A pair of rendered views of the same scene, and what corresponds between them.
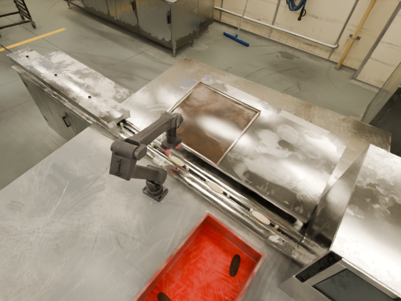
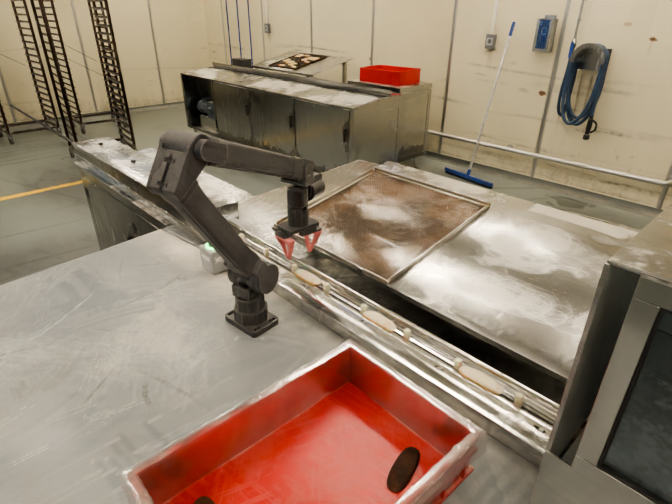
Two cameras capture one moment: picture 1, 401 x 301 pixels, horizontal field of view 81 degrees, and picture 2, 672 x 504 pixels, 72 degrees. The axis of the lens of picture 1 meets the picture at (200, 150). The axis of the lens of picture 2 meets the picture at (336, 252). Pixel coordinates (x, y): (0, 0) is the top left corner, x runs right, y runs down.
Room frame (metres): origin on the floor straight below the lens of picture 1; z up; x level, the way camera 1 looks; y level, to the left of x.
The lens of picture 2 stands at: (-0.24, -0.20, 1.54)
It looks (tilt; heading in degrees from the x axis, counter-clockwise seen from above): 28 degrees down; 13
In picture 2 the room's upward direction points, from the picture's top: straight up
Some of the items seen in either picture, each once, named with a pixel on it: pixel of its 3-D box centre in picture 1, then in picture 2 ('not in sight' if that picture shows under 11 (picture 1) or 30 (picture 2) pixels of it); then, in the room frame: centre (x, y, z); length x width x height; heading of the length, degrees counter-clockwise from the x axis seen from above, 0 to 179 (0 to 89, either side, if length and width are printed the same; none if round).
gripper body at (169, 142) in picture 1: (171, 137); (298, 217); (0.87, 0.16, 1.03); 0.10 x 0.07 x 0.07; 146
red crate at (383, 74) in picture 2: not in sight; (389, 74); (4.68, 0.40, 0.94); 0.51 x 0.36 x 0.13; 61
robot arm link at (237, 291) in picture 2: (154, 175); (251, 277); (0.68, 0.23, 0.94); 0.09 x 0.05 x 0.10; 163
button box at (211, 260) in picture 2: not in sight; (217, 261); (0.89, 0.43, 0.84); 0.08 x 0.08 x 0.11; 57
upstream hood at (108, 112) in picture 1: (63, 83); (142, 173); (1.46, 1.06, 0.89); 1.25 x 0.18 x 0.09; 57
